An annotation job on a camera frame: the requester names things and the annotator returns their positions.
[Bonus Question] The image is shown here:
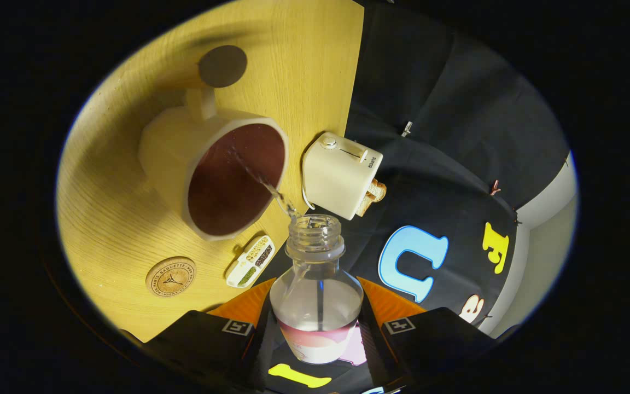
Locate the black backdrop cloth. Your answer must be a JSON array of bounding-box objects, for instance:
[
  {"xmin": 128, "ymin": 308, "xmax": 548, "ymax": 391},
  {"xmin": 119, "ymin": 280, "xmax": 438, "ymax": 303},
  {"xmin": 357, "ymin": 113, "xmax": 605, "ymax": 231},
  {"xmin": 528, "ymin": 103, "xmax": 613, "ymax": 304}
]
[{"xmin": 260, "ymin": 0, "xmax": 573, "ymax": 394}]

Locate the white toaster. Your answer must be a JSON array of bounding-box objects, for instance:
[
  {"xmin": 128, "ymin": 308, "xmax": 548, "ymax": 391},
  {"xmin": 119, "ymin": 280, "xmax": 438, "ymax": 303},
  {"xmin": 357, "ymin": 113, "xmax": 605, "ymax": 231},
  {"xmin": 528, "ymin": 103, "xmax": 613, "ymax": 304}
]
[{"xmin": 302, "ymin": 131, "xmax": 384, "ymax": 221}]

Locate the wooden table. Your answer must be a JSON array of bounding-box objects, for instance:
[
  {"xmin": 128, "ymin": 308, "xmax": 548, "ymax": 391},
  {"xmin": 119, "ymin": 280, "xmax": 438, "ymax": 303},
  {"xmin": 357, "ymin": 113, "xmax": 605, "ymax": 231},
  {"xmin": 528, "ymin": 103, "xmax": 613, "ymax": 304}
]
[{"xmin": 55, "ymin": 0, "xmax": 365, "ymax": 343}]

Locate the round wooden coaster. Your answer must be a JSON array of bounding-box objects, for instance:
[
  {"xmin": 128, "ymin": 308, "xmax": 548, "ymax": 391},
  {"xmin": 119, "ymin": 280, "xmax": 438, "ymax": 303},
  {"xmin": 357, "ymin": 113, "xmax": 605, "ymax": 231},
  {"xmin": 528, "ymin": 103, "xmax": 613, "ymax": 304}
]
[{"xmin": 145, "ymin": 257, "xmax": 197, "ymax": 298}]

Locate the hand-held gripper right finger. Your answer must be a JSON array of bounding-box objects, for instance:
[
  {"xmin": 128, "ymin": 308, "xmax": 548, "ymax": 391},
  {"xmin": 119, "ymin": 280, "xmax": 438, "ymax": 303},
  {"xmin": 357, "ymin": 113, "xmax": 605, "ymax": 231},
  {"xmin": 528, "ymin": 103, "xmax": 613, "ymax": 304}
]
[{"xmin": 356, "ymin": 276, "xmax": 499, "ymax": 390}]

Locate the beige cup with wooden handle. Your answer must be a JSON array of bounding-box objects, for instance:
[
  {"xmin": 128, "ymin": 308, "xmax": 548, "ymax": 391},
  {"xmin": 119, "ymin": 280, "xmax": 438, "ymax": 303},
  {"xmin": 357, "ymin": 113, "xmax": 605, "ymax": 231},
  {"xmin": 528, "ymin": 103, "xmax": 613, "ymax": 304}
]
[{"xmin": 139, "ymin": 45, "xmax": 289, "ymax": 242}]

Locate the toast slice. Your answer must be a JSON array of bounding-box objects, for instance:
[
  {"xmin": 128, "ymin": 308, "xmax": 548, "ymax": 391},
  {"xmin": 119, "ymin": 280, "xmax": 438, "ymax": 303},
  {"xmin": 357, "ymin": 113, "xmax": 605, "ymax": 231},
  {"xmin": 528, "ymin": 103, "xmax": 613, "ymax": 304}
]
[
  {"xmin": 367, "ymin": 178, "xmax": 388, "ymax": 204},
  {"xmin": 356, "ymin": 192, "xmax": 377, "ymax": 218}
]

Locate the clear plastic juice bottle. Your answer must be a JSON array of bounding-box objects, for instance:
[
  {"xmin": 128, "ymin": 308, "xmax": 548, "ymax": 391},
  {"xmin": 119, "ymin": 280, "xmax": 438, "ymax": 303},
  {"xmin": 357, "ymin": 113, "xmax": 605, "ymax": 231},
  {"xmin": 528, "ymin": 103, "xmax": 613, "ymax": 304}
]
[{"xmin": 269, "ymin": 213, "xmax": 365, "ymax": 365}]

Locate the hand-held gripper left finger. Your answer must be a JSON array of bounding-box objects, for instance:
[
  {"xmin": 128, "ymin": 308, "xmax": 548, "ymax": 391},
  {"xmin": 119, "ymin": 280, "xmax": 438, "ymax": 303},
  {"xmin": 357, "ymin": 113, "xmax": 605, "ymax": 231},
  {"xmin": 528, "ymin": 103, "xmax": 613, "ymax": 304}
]
[{"xmin": 143, "ymin": 277, "xmax": 277, "ymax": 392}]

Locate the white divided bean dish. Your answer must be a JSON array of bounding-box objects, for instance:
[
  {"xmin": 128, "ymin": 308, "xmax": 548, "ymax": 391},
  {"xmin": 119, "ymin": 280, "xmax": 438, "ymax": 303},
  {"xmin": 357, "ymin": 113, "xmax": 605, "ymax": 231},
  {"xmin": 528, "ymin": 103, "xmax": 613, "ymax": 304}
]
[{"xmin": 225, "ymin": 235, "xmax": 276, "ymax": 288}]

